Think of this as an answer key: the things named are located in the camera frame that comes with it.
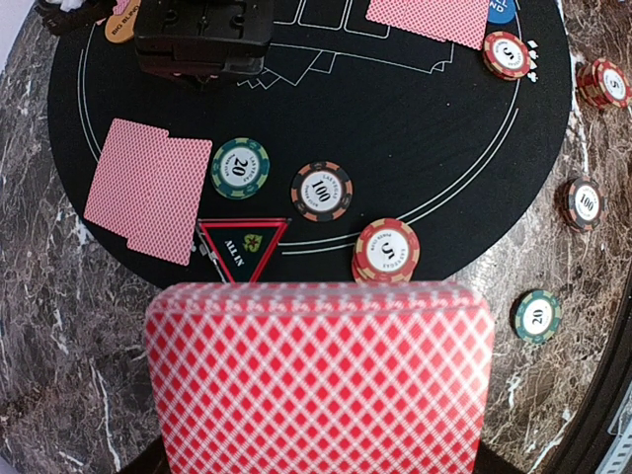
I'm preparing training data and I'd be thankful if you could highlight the red yellow poker chip stack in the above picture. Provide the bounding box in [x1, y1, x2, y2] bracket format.
[576, 58, 631, 110]

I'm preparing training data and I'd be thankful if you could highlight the round black poker mat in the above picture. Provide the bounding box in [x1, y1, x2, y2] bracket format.
[47, 1, 572, 281]

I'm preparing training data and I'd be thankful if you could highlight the orange big blind button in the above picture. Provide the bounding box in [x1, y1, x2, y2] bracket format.
[105, 0, 141, 43]

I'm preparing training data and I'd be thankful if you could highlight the green poker chip stack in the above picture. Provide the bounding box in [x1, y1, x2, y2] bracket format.
[513, 289, 562, 345]

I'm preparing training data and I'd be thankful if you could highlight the red backed card deck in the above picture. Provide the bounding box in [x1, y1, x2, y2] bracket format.
[145, 282, 495, 473]

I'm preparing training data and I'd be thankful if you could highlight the black red poker chip stack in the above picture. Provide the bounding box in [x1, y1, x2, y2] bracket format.
[559, 175, 607, 233]

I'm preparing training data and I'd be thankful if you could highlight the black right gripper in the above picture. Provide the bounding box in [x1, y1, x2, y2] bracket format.
[134, 0, 275, 89]

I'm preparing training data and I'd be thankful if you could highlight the single red backed card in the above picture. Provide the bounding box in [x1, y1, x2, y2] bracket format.
[127, 137, 213, 266]

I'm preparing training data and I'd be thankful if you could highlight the blue small blind button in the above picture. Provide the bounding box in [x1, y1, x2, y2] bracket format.
[488, 0, 516, 25]

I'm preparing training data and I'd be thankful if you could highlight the white slotted cable duct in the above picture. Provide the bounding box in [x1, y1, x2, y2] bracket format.
[605, 410, 631, 473]

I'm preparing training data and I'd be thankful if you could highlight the red triangle all-in marker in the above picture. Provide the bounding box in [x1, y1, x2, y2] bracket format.
[196, 217, 291, 283]

